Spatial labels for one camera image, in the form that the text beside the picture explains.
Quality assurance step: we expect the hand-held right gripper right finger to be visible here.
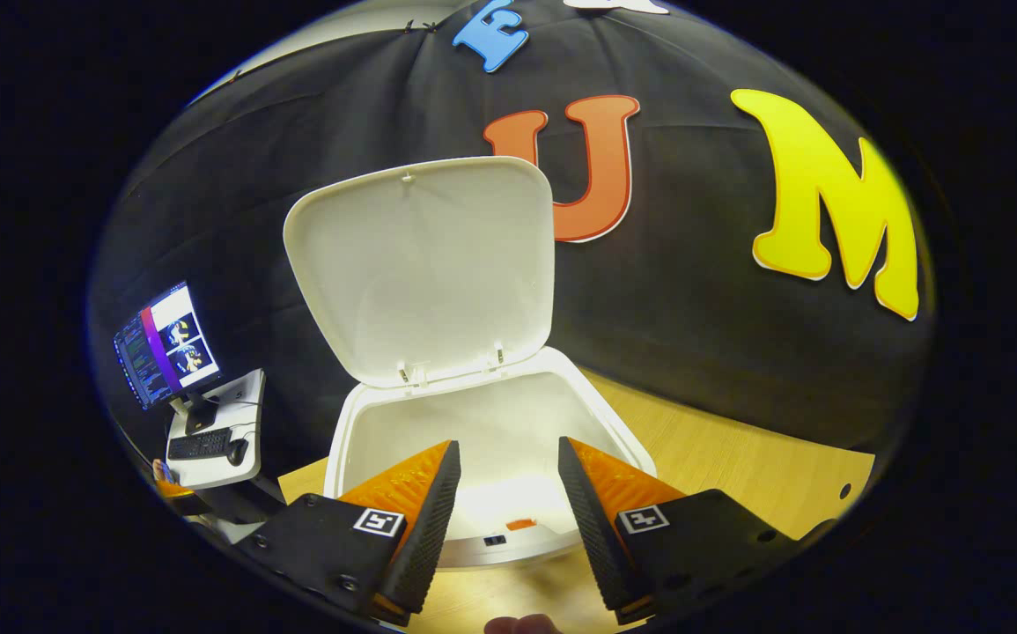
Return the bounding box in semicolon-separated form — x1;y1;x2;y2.
558;436;804;626

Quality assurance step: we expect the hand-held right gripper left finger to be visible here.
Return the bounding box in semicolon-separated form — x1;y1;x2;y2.
235;439;463;628

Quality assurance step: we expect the white desktop garbage bin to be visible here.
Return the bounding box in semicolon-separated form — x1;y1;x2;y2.
284;156;659;571

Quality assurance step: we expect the wooden desktop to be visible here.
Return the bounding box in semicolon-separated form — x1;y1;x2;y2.
279;370;876;634

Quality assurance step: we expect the black keyboard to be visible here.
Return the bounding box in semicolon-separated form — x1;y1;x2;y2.
167;429;232;461

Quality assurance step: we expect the white side table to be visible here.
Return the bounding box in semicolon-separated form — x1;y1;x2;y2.
165;370;267;490

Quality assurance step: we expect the computer monitor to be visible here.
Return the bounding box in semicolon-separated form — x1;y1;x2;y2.
114;282;223;437

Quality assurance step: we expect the black backdrop cloth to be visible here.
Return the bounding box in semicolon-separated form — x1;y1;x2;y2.
90;0;936;494

